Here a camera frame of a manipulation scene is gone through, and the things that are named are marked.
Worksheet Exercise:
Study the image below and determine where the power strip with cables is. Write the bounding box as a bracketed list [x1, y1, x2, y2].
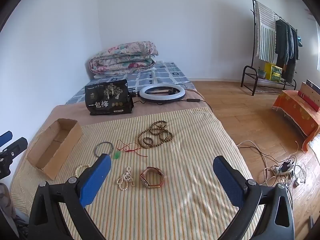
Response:
[236, 140, 300, 183]

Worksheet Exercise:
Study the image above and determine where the folded floral quilt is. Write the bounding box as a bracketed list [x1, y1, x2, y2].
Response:
[89, 41, 159, 75]

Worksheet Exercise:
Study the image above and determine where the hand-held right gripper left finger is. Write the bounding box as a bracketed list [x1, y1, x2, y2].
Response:
[28, 153, 112, 240]

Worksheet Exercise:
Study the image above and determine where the striped hanging towel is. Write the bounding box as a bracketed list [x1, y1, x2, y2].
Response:
[254, 1, 277, 62]

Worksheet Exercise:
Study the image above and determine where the grey bangle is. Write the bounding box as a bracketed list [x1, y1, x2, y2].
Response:
[94, 142, 114, 158]

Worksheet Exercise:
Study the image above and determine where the red cord green pendant necklace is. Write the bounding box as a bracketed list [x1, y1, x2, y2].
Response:
[114, 139, 148, 160]

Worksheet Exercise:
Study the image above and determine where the orange covered low table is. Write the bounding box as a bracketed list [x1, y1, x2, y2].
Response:
[272, 90, 320, 153]

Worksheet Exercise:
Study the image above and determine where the blue denim hanging jacket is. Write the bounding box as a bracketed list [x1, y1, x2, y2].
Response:
[286, 25, 295, 60]

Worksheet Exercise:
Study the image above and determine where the cream bead bracelet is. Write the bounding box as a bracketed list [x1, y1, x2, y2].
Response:
[75, 164, 91, 178]

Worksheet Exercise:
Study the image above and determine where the yellow plastic crate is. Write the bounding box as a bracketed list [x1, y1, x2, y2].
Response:
[264, 62, 283, 82]

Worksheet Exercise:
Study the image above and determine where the tan blanket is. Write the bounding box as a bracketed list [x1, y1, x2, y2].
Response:
[49, 81, 208, 126]

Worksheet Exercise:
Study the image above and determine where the dark grey hanging coat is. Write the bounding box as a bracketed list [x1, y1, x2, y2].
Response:
[275, 19, 288, 66]

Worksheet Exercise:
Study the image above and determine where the black metal clothes rack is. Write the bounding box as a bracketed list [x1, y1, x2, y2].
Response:
[241, 0, 300, 96]

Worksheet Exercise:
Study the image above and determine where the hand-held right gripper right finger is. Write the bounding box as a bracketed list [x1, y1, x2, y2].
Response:
[212, 155, 295, 240]

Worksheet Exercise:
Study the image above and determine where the small wooden bead bracelet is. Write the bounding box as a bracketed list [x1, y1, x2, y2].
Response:
[137, 129, 155, 148]

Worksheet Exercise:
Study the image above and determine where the red flat box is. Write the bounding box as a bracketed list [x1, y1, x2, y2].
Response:
[297, 91, 320, 112]

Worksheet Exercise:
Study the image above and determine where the white power strip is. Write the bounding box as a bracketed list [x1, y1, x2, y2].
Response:
[272, 166, 294, 176]

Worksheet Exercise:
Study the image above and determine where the blue plaid bed sheet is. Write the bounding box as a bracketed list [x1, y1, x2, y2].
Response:
[65, 62, 196, 105]

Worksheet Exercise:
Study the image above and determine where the black snack bag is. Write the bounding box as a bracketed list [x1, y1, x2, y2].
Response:
[84, 79, 134, 116]

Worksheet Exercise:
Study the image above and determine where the beige flat box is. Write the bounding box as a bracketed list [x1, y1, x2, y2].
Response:
[300, 79, 320, 105]

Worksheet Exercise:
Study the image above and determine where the white pearl strand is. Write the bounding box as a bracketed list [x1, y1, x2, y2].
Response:
[117, 167, 135, 191]

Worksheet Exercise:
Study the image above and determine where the large wooden bead necklace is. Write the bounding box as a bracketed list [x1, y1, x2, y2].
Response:
[147, 120, 174, 142]

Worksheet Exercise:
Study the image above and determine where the black ring light cable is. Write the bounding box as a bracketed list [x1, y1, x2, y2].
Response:
[184, 98, 213, 113]

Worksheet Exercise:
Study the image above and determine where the white ring light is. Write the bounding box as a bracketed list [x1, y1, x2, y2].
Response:
[139, 85, 186, 104]

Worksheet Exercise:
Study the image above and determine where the brown cardboard box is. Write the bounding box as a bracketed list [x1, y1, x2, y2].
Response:
[27, 118, 84, 180]

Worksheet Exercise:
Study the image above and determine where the dark hanging garment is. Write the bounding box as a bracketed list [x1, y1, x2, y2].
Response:
[285, 29, 300, 83]

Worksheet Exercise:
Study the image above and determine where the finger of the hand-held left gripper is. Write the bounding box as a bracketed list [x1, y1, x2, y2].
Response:
[0, 137, 29, 167]
[0, 130, 13, 147]

